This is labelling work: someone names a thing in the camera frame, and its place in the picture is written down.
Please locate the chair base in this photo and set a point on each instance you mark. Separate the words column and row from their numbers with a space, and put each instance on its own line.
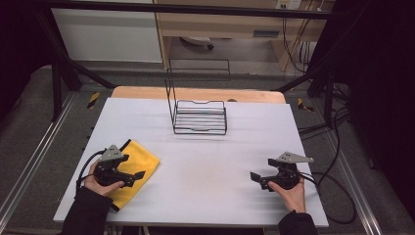
column 197, row 40

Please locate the yellow cloth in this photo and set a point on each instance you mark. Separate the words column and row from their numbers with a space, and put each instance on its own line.
column 140, row 160

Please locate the person's right hand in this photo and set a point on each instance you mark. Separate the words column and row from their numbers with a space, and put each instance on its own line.
column 292, row 197

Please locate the aluminium floor rail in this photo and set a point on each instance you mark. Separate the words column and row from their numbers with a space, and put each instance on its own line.
column 355, row 189
column 32, row 156

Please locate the wall socket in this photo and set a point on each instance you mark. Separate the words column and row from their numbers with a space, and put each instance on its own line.
column 288, row 4

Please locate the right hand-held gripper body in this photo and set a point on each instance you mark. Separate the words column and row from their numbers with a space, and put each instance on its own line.
column 287, row 173

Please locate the person's left hand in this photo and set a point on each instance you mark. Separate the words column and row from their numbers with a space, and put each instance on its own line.
column 98, row 187

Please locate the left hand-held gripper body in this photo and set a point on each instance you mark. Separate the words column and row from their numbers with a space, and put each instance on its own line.
column 107, row 166

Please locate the white cabinet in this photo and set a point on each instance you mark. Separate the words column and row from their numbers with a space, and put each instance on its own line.
column 104, row 36

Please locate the black metal frame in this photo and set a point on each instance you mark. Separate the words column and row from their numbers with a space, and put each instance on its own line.
column 182, row 9

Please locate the wooden desk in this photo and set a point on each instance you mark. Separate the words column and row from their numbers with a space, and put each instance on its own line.
column 228, row 26

